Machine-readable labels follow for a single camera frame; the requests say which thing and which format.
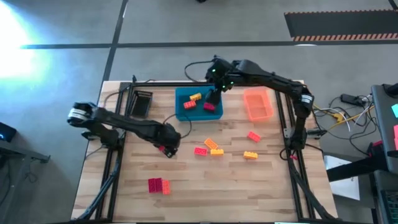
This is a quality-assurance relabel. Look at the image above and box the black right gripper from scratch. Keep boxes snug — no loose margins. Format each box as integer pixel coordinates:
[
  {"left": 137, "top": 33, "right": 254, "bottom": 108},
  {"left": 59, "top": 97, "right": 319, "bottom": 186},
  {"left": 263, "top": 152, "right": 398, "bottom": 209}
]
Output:
[{"left": 205, "top": 57, "right": 237, "bottom": 105}]

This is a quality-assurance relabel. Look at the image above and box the dark grey desk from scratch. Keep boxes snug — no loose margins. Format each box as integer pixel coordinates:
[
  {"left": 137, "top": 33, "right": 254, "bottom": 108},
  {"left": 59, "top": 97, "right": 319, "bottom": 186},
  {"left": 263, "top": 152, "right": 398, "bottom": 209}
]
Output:
[{"left": 0, "top": 121, "right": 51, "bottom": 224}]

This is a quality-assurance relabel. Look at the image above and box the orange translucent plastic bin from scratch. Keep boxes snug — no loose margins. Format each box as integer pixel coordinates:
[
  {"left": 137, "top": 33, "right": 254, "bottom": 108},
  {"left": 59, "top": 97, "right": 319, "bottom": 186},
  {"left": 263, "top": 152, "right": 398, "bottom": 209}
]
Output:
[{"left": 243, "top": 86, "right": 274, "bottom": 122}]

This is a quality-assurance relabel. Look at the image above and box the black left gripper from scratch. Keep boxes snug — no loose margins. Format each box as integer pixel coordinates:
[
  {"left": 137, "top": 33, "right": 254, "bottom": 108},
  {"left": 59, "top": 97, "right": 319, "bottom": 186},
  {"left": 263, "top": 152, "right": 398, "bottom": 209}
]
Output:
[{"left": 155, "top": 123, "right": 182, "bottom": 159}]

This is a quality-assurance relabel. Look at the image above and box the black power adapter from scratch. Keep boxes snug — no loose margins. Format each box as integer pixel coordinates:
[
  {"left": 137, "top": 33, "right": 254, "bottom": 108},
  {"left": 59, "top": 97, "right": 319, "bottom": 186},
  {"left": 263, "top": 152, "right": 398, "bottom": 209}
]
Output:
[{"left": 340, "top": 93, "right": 364, "bottom": 106}]

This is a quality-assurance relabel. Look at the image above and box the white cable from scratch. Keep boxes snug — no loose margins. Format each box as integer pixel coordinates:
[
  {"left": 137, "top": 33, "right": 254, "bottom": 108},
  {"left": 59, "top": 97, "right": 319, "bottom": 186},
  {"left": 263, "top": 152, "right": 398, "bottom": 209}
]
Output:
[{"left": 313, "top": 104, "right": 373, "bottom": 132}]

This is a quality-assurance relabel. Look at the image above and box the black aluminium table frame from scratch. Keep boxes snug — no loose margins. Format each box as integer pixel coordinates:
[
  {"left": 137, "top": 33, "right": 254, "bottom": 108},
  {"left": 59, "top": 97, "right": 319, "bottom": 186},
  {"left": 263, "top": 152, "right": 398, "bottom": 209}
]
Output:
[{"left": 77, "top": 80, "right": 335, "bottom": 223}]

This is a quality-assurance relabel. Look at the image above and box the black mesh basket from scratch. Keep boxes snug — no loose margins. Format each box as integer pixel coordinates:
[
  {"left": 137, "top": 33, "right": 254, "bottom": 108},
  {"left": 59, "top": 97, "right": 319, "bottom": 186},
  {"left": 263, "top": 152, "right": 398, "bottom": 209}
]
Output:
[{"left": 129, "top": 90, "right": 154, "bottom": 118}]

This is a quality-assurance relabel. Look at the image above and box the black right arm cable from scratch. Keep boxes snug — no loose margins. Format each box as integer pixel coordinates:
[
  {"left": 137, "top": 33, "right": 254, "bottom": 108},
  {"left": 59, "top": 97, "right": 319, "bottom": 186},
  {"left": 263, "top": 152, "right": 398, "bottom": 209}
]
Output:
[{"left": 183, "top": 58, "right": 218, "bottom": 83}]

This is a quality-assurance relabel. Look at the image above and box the black rounded object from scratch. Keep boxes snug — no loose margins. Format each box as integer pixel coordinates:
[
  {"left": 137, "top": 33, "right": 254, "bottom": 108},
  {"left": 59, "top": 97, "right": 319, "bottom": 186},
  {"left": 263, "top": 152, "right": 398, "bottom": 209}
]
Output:
[{"left": 381, "top": 82, "right": 398, "bottom": 98}]

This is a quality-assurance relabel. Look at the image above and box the black device with blue light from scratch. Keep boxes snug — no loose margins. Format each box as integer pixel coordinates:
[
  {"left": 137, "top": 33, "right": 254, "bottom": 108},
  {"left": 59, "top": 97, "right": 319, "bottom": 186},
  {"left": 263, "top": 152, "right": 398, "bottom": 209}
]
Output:
[{"left": 0, "top": 122, "right": 17, "bottom": 143}]

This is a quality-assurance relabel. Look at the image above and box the yellow cable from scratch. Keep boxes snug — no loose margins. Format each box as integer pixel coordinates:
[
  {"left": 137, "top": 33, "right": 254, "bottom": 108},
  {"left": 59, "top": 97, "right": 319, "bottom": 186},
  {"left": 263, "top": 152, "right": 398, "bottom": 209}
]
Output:
[{"left": 312, "top": 105, "right": 376, "bottom": 123}]

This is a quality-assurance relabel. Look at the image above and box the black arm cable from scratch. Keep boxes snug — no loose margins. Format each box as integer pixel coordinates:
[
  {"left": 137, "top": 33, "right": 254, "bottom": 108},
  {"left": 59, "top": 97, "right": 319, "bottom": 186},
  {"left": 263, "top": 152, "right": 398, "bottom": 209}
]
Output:
[
  {"left": 183, "top": 58, "right": 218, "bottom": 83},
  {"left": 102, "top": 79, "right": 193, "bottom": 140}
]

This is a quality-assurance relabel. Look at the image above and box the blue plastic bin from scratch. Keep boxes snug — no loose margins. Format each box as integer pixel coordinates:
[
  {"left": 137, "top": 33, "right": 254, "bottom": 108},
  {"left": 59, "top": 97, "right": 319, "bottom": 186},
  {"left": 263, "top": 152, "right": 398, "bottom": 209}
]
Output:
[{"left": 175, "top": 85, "right": 224, "bottom": 122}]

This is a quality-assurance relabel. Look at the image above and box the black grid device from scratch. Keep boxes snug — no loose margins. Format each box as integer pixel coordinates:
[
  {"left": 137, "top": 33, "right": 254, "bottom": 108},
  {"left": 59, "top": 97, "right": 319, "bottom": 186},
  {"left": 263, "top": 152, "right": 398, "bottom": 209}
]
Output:
[{"left": 371, "top": 170, "right": 398, "bottom": 224}]

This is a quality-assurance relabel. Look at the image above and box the black side table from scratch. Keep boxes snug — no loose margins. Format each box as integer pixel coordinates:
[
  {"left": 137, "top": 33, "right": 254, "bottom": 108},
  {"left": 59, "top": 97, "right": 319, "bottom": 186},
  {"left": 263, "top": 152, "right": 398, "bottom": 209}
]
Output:
[{"left": 371, "top": 83, "right": 398, "bottom": 175}]

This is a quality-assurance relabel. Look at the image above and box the white paper sheet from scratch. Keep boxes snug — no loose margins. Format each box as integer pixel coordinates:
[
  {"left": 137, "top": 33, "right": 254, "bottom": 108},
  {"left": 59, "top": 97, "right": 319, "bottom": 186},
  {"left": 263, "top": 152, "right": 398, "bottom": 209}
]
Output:
[{"left": 323, "top": 154, "right": 361, "bottom": 202}]

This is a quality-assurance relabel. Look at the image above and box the black hazard-striped floor mat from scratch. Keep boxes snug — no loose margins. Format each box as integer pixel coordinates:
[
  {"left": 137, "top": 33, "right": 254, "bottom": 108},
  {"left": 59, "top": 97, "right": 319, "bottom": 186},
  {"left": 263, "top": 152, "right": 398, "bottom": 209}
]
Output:
[{"left": 284, "top": 9, "right": 398, "bottom": 43}]

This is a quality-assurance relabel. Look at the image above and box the black bar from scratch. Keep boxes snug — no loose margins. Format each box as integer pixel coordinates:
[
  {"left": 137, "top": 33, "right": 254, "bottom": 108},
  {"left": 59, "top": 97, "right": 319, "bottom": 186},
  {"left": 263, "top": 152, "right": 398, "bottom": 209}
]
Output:
[{"left": 326, "top": 154, "right": 389, "bottom": 183}]

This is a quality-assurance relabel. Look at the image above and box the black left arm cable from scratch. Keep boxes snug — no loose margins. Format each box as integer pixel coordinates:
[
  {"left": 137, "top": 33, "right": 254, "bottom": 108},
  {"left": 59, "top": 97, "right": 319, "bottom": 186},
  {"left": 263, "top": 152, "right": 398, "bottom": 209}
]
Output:
[{"left": 102, "top": 79, "right": 193, "bottom": 140}]

